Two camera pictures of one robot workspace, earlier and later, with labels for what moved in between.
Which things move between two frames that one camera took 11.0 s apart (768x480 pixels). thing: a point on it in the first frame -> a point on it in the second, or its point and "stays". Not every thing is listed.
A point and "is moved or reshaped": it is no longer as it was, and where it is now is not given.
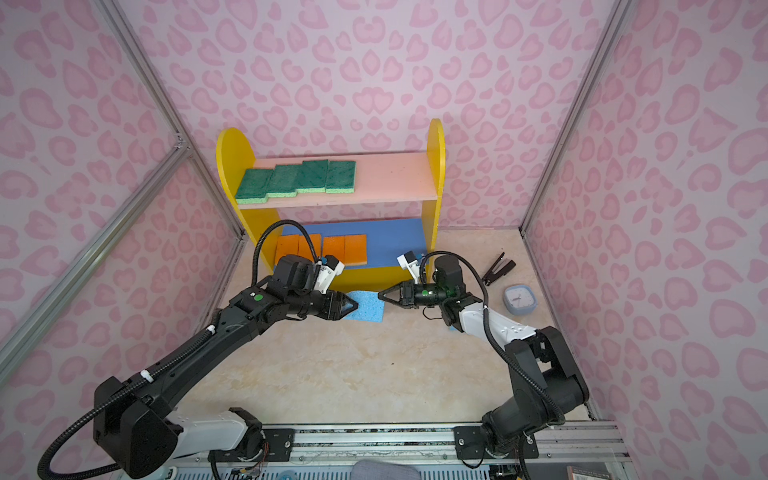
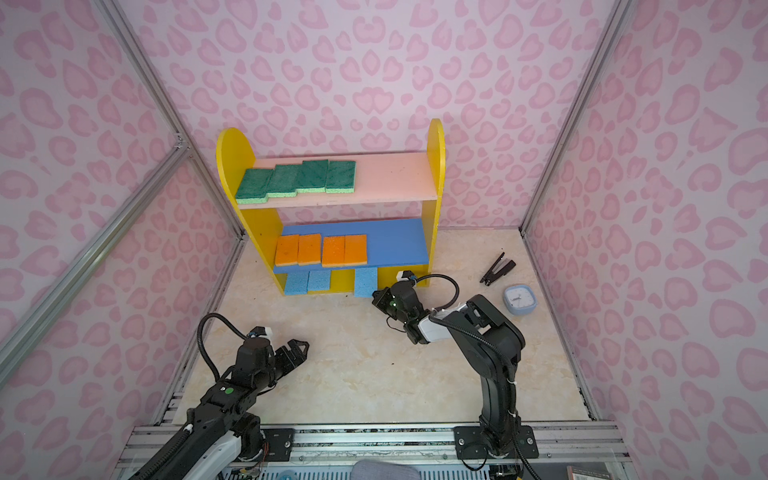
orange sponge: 356,250 stays
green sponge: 253,186 stays
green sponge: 313,176 stays
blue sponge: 371,307 is moved or reshaped
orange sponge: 335,246 stays
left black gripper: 333,310 -> 300,355
